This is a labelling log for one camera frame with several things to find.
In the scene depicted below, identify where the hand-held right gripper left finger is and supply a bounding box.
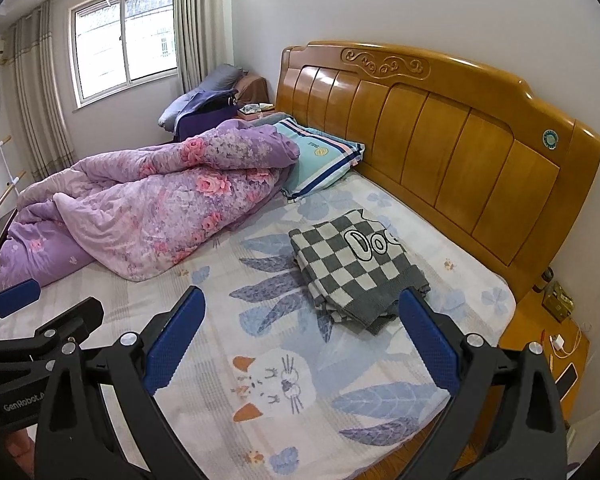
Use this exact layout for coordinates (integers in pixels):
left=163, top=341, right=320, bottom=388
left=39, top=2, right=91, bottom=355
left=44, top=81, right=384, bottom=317
left=34, top=285, right=207, bottom=480

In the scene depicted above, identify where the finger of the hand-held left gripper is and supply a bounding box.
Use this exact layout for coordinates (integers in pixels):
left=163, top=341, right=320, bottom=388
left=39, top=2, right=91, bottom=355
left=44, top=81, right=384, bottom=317
left=32, top=297, right=104, bottom=357
left=0, top=279, right=42, bottom=333

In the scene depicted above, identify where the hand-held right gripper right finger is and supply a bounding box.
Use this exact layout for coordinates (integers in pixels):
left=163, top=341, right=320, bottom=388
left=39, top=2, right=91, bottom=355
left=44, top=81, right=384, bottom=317
left=399, top=287, right=567, bottom=480

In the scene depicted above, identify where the grey white checkered cardigan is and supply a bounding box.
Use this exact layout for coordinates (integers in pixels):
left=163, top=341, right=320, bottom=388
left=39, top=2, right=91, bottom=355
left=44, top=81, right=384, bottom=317
left=288, top=208, right=431, bottom=336

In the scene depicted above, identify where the purple floral pillow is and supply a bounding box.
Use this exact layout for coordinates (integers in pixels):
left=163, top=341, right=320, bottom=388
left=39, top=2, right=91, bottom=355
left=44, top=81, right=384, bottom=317
left=0, top=217, right=96, bottom=293

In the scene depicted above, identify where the wooden bedside table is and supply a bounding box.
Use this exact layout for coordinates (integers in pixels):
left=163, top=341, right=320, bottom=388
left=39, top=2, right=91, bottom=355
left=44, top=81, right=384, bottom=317
left=497, top=285, right=592, bottom=423

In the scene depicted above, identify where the brass box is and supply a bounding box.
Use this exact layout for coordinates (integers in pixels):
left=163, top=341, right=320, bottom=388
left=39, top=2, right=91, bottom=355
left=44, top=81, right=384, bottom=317
left=542, top=280, right=576, bottom=321

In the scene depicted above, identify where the pink floral quilt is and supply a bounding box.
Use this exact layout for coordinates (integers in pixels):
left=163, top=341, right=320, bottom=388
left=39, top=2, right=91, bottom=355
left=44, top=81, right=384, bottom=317
left=17, top=121, right=301, bottom=281

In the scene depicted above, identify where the black phone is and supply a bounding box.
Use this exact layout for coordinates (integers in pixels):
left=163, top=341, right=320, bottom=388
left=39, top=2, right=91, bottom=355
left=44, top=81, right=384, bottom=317
left=556, top=362, right=580, bottom=390

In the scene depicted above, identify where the wooden headboard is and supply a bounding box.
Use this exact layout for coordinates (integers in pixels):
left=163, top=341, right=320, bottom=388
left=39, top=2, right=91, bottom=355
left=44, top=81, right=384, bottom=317
left=275, top=41, right=600, bottom=301

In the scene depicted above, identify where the grey striped curtain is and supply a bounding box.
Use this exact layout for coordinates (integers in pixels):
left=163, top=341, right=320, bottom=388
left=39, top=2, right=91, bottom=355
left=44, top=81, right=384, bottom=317
left=7, top=0, right=76, bottom=181
left=172, top=0, right=238, bottom=93

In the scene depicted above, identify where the teal striped pillow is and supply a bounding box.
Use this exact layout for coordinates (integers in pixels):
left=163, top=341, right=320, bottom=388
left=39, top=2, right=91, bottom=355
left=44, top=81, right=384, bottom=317
left=271, top=116, right=366, bottom=203

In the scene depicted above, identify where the dark purple cloth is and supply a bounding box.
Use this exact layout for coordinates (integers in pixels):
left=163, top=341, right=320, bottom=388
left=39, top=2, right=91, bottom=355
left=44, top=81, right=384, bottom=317
left=172, top=92, right=238, bottom=142

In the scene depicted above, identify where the light blue pillow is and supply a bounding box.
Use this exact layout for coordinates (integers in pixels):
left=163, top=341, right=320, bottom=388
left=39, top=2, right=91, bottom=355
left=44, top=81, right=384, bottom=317
left=158, top=89, right=206, bottom=128

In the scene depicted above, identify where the small wooden nightstand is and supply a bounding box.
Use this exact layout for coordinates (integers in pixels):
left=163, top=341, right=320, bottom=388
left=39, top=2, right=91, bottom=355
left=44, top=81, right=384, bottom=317
left=236, top=102, right=281, bottom=121

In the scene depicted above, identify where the black bag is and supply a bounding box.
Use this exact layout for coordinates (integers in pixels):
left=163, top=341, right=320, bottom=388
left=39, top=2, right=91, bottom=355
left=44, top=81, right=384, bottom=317
left=200, top=91, right=238, bottom=110

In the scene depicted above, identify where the brown covered chair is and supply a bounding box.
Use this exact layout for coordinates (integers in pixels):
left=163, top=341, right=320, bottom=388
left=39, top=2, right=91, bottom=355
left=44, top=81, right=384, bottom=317
left=235, top=74, right=268, bottom=107

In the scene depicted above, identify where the grey pillow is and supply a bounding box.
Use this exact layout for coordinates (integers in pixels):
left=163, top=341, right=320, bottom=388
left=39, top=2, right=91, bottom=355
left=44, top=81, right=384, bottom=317
left=197, top=63, right=248, bottom=93

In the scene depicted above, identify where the window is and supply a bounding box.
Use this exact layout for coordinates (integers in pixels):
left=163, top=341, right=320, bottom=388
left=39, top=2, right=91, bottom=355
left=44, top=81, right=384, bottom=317
left=69, top=0, right=178, bottom=107

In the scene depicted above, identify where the white barre post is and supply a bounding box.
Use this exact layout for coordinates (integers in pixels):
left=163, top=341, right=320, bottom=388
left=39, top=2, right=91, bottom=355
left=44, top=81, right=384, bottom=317
left=0, top=142, right=26, bottom=196

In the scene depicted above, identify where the white phone charger cable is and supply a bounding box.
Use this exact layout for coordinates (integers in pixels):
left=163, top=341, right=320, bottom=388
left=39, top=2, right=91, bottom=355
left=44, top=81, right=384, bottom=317
left=550, top=322, right=593, bottom=361

